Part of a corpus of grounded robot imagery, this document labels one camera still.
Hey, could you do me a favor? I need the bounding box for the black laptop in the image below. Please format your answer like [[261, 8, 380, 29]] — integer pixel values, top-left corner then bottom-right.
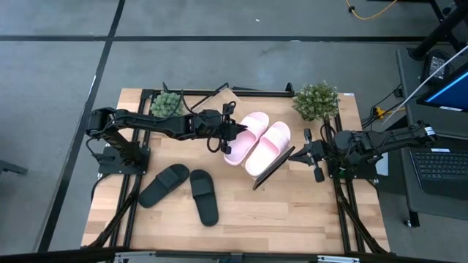
[[409, 148, 468, 201]]

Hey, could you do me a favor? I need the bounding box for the monitor with blue screen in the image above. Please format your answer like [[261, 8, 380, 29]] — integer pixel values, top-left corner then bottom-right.
[[416, 69, 468, 113]]

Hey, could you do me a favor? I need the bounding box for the black slide sandal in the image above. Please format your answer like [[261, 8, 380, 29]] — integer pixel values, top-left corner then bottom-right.
[[137, 163, 191, 210], [189, 168, 219, 227]]

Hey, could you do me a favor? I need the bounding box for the black aluminium table frame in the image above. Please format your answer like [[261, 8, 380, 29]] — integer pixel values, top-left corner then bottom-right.
[[82, 82, 390, 256]]

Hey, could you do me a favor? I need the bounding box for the black stand leg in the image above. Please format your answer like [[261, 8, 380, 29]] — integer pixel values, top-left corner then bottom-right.
[[407, 0, 468, 61]]

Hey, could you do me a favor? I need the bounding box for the white flowering potted plant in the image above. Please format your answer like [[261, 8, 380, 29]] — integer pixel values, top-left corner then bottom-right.
[[292, 80, 341, 123]]

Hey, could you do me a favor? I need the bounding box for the grey floor stand foot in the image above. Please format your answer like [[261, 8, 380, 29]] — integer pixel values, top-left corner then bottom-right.
[[0, 159, 29, 176]]

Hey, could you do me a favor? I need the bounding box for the grey side desk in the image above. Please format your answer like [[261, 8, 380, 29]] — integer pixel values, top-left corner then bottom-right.
[[396, 47, 468, 228]]

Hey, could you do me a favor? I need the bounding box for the round green plant white pot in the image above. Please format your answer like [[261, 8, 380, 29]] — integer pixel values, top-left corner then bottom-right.
[[149, 90, 185, 120]]

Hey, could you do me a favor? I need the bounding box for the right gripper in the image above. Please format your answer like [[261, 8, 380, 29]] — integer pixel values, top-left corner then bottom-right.
[[288, 127, 332, 183]]

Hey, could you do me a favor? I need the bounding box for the pink slide sandal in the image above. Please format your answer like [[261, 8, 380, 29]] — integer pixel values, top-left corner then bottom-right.
[[244, 121, 292, 178], [223, 111, 271, 167]]

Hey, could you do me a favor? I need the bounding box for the wooden shelf with black frame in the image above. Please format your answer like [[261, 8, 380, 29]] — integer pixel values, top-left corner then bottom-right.
[[189, 83, 296, 191]]

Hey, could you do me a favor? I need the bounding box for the white flat box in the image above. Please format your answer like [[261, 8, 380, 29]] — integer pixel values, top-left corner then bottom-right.
[[374, 151, 389, 177]]

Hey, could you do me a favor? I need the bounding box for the yellow cable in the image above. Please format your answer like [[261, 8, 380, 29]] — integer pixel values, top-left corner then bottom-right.
[[345, 0, 398, 21]]

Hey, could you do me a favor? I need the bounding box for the black cable bundle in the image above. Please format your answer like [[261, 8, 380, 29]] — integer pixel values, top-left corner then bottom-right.
[[360, 83, 403, 129]]

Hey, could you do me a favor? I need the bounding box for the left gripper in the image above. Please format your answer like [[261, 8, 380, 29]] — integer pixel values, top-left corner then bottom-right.
[[199, 102, 249, 155]]

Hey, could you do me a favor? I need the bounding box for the white cable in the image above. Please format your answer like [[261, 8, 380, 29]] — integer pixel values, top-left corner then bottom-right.
[[385, 45, 468, 121]]

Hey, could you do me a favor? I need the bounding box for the black device with label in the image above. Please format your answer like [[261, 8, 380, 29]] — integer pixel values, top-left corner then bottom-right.
[[420, 49, 454, 87]]

